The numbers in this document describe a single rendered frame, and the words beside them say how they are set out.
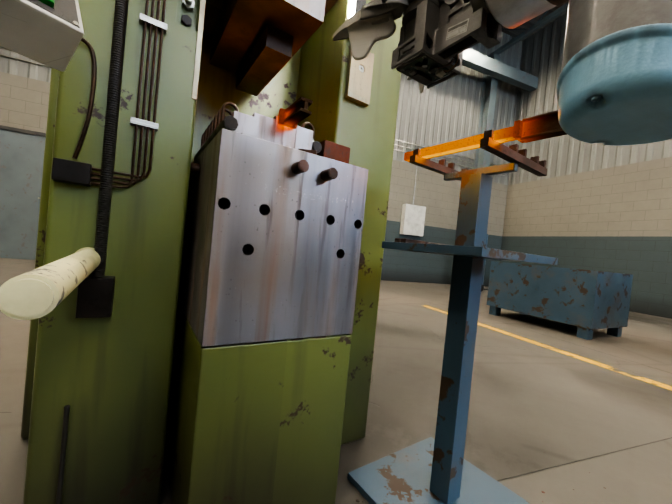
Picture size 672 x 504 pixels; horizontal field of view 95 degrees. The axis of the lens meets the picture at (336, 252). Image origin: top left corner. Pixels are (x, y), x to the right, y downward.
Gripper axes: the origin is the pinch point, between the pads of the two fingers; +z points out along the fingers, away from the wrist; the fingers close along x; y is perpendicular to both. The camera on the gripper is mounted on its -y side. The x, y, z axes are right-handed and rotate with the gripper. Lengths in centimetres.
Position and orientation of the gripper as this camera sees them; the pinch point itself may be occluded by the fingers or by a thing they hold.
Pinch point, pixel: (373, 55)
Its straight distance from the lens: 57.0
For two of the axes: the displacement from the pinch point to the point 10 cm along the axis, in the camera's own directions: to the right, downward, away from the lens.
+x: 8.4, 0.7, 5.4
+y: -1.0, 10.0, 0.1
